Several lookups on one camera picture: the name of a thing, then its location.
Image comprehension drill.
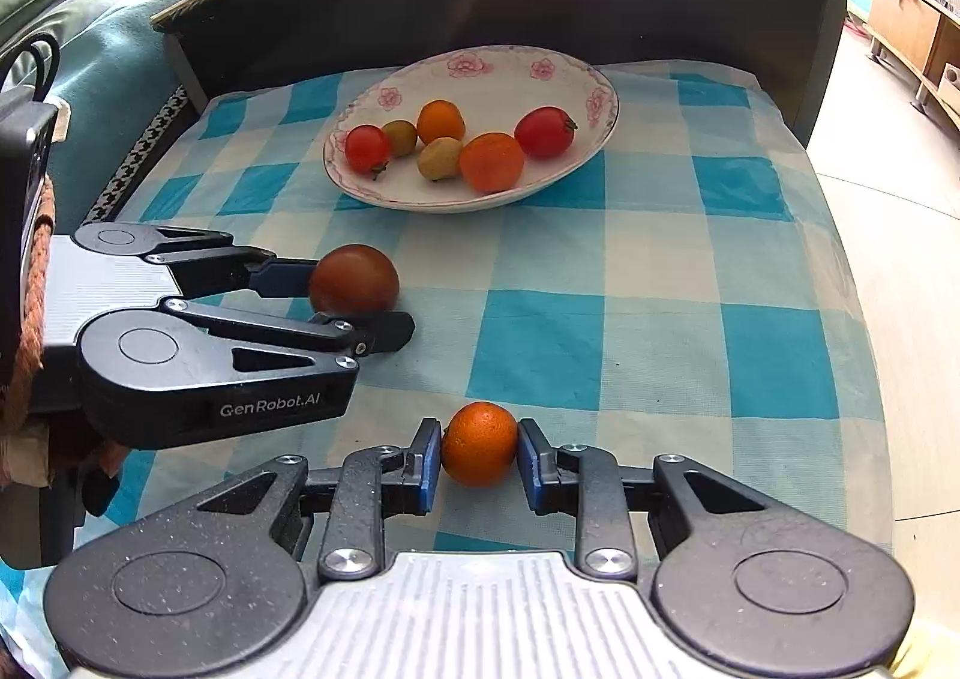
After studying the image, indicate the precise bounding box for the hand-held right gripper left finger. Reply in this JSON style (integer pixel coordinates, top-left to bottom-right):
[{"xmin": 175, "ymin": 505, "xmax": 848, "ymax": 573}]
[{"xmin": 187, "ymin": 416, "xmax": 443, "ymax": 582}]

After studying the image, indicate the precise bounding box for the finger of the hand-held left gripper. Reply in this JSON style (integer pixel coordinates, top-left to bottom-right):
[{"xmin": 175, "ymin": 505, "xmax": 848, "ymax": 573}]
[
  {"xmin": 146, "ymin": 225, "xmax": 322, "ymax": 301},
  {"xmin": 161, "ymin": 298, "xmax": 416, "ymax": 380}
]

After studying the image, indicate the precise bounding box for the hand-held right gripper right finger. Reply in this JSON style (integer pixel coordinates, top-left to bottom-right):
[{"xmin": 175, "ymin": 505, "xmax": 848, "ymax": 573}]
[{"xmin": 517, "ymin": 416, "xmax": 781, "ymax": 581}]

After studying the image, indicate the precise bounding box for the dark red round tomato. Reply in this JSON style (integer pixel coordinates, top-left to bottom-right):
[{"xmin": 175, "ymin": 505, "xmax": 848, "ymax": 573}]
[{"xmin": 309, "ymin": 244, "xmax": 400, "ymax": 316}]

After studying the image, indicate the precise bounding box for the white floral rim plate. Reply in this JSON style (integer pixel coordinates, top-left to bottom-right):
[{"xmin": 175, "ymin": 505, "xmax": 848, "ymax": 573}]
[{"xmin": 323, "ymin": 47, "xmax": 620, "ymax": 214}]

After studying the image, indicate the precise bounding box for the small red cherry tomato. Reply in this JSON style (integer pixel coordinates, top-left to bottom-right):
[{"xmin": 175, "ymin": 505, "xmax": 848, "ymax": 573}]
[{"xmin": 345, "ymin": 125, "xmax": 393, "ymax": 179}]

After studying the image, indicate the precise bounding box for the small brown kiwi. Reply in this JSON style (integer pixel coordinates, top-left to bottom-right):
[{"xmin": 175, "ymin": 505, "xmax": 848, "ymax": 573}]
[{"xmin": 382, "ymin": 119, "xmax": 419, "ymax": 157}]

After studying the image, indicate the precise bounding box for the large orange tangerine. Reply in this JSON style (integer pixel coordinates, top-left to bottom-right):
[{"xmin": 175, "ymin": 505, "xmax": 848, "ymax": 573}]
[{"xmin": 459, "ymin": 133, "xmax": 526, "ymax": 194}]

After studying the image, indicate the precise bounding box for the small orange tangerine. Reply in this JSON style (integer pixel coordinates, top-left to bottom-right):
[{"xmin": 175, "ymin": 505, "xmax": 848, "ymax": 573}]
[{"xmin": 417, "ymin": 100, "xmax": 466, "ymax": 146}]

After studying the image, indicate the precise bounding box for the large red cherry tomato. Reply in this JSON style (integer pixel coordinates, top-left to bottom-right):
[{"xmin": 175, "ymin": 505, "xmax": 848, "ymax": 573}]
[{"xmin": 514, "ymin": 106, "xmax": 578, "ymax": 160}]

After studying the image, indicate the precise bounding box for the person's left forearm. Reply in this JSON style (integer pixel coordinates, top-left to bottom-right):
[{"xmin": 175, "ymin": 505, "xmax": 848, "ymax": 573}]
[{"xmin": 0, "ymin": 172, "xmax": 128, "ymax": 492}]

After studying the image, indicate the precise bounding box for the blue white checkered cloth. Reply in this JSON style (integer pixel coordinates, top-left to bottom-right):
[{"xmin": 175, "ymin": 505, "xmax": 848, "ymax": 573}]
[{"xmin": 0, "ymin": 59, "xmax": 893, "ymax": 679}]

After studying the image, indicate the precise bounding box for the teal blanket with houndstooth trim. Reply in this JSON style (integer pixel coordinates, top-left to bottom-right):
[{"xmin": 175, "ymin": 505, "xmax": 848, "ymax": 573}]
[{"xmin": 41, "ymin": 0, "xmax": 197, "ymax": 234}]

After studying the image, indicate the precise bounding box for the grey sofa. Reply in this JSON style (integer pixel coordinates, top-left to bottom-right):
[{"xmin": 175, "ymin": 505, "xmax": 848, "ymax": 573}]
[{"xmin": 0, "ymin": 0, "xmax": 218, "ymax": 237}]

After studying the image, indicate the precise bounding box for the green cushion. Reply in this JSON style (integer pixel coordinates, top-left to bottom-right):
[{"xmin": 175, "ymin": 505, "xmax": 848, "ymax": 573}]
[{"xmin": 0, "ymin": 0, "xmax": 65, "ymax": 44}]

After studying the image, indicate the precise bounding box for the person's yellow clothing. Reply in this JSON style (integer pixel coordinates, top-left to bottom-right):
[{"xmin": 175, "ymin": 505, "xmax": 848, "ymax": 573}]
[{"xmin": 889, "ymin": 638, "xmax": 940, "ymax": 679}]

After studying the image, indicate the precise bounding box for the wooden media cabinet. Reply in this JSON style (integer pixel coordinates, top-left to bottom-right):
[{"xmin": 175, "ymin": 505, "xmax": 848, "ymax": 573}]
[{"xmin": 866, "ymin": 0, "xmax": 960, "ymax": 134}]

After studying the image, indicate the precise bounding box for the black cable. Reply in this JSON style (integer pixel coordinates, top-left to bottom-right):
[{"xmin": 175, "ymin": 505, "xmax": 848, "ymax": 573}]
[{"xmin": 0, "ymin": 32, "xmax": 62, "ymax": 104}]

